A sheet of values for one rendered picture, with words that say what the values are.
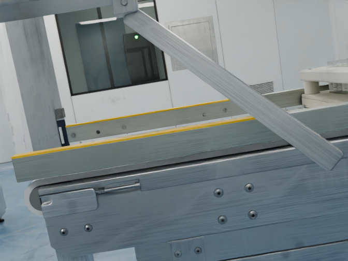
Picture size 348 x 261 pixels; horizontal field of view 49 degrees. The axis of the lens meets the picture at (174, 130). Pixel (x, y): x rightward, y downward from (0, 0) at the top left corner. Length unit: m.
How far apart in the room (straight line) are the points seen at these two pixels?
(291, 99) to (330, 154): 0.40
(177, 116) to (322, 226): 0.33
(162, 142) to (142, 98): 5.07
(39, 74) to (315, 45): 5.68
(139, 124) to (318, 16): 5.69
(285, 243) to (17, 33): 0.60
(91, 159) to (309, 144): 0.26
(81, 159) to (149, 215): 0.11
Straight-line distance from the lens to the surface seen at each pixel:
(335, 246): 0.64
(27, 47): 0.81
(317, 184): 0.54
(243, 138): 0.49
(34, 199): 0.54
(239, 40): 5.83
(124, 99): 5.54
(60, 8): 0.53
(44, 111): 0.80
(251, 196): 0.52
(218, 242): 0.58
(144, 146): 0.48
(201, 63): 0.44
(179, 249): 0.58
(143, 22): 0.48
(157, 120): 0.75
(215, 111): 0.76
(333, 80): 0.65
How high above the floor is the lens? 1.00
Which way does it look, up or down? 9 degrees down
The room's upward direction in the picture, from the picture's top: 9 degrees counter-clockwise
